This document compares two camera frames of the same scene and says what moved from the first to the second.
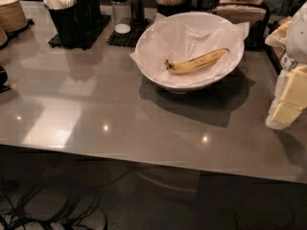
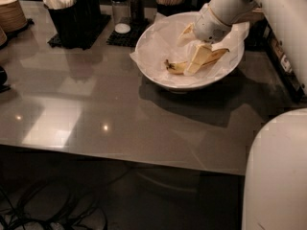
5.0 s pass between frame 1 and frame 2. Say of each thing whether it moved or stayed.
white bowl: stayed
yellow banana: stayed
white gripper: moved
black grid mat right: stayed
